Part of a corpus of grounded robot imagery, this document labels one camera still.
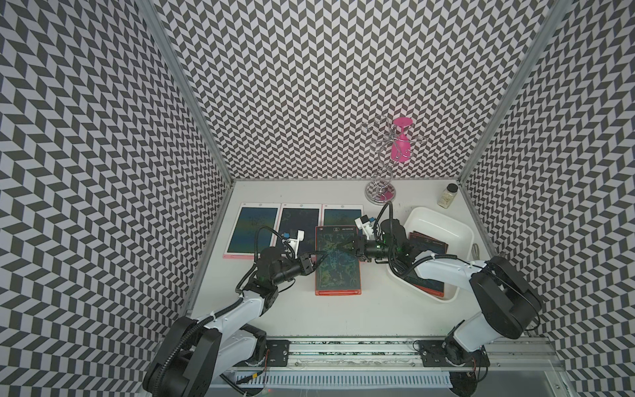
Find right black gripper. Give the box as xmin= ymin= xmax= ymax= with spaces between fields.
xmin=336 ymin=235 xmax=395 ymax=262

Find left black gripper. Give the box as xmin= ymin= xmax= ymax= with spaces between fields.
xmin=272 ymin=251 xmax=327 ymax=286

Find red writing tablet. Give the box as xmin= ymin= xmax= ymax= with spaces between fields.
xmin=405 ymin=232 xmax=448 ymax=298
xmin=315 ymin=226 xmax=362 ymax=296

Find pink writing tablet colourful screen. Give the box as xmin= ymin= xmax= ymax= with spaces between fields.
xmin=223 ymin=203 xmax=281 ymax=260

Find white plastic storage tray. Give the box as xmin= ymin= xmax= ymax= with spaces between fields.
xmin=385 ymin=207 xmax=480 ymax=304

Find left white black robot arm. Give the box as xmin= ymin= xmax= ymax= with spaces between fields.
xmin=142 ymin=231 xmax=328 ymax=396

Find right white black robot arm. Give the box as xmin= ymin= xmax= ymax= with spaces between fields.
xmin=338 ymin=203 xmax=542 ymax=367

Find small glass jar black lid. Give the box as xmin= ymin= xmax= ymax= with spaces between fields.
xmin=438 ymin=183 xmax=459 ymax=209

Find pink plastic goblet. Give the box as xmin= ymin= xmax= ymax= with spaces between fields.
xmin=390 ymin=117 xmax=413 ymax=163

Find metal tongs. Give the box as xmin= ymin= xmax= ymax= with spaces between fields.
xmin=471 ymin=243 xmax=481 ymax=261

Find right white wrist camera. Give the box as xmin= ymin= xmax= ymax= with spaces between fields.
xmin=355 ymin=215 xmax=376 ymax=241

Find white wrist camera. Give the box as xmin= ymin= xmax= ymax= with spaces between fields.
xmin=282 ymin=230 xmax=305 ymax=258
xmin=355 ymin=215 xmax=376 ymax=241

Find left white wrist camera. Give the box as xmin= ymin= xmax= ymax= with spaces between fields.
xmin=282 ymin=230 xmax=305 ymax=258

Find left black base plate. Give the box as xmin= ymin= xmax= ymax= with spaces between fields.
xmin=258 ymin=339 xmax=291 ymax=367

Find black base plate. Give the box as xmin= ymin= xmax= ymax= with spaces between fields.
xmin=413 ymin=339 xmax=490 ymax=371
xmin=258 ymin=339 xmax=291 ymax=367

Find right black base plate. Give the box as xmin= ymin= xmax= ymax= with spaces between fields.
xmin=413 ymin=339 xmax=490 ymax=371

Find aluminium front rail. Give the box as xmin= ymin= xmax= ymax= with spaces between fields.
xmin=217 ymin=336 xmax=562 ymax=373

